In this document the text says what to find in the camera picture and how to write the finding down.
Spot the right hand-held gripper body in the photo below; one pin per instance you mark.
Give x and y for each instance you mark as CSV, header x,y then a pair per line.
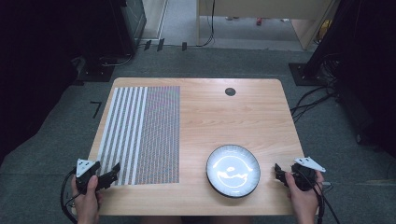
x,y
306,177

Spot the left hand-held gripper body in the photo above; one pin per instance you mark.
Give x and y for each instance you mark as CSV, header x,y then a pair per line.
x,y
84,174

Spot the person's right hand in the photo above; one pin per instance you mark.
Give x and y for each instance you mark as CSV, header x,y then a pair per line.
x,y
302,202

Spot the person's left hand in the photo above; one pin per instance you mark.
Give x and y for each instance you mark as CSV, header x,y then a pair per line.
x,y
87,202

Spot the white plate with dark rim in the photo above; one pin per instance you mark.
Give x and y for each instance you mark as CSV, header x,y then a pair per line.
x,y
233,171

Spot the striped woven placemat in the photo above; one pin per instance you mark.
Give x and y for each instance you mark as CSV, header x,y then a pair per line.
x,y
149,137

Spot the dark round table grommet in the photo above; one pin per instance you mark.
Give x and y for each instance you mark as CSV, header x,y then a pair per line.
x,y
230,91

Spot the dark cabinet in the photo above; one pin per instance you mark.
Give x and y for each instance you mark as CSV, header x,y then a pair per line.
x,y
134,25

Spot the yellow object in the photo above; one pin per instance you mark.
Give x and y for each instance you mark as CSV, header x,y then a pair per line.
x,y
324,29

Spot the small red object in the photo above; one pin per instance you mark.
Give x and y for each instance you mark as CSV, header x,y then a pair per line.
x,y
259,21

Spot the light wooden desk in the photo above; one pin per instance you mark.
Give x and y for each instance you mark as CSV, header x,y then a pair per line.
x,y
264,7

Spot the black stand base plate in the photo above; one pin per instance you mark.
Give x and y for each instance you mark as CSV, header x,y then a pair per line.
x,y
96,70
306,74

